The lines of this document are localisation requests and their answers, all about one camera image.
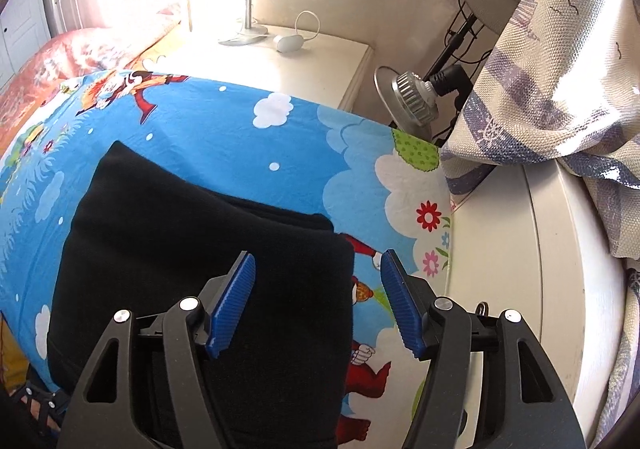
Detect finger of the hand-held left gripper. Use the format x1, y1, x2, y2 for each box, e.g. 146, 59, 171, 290
14, 376, 68, 436

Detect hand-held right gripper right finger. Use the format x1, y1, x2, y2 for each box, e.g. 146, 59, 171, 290
380, 249, 587, 449

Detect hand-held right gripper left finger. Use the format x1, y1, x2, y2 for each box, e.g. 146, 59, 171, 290
56, 250, 257, 449

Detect black pants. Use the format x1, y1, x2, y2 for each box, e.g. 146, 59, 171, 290
46, 140, 357, 449

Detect orange board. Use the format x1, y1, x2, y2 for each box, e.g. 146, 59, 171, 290
0, 311, 32, 382

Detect white footboard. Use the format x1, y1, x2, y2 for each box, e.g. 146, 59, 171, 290
442, 159, 631, 449

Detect cartoon printed blanket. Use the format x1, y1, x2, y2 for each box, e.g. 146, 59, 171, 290
0, 69, 456, 449

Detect silver heat lamp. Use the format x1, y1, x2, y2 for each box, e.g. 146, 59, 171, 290
374, 65, 473, 137

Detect white nightstand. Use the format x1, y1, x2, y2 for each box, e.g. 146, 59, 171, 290
145, 24, 377, 112

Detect patterned woven cloth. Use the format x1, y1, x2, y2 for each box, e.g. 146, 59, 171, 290
440, 0, 640, 449

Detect pink floral bedspread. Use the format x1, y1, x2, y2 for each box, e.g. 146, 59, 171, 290
0, 4, 187, 130

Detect white wardrobe doors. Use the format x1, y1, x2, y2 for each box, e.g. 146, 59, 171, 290
0, 0, 51, 90

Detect white device with cable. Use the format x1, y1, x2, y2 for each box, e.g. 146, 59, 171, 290
272, 10, 321, 54

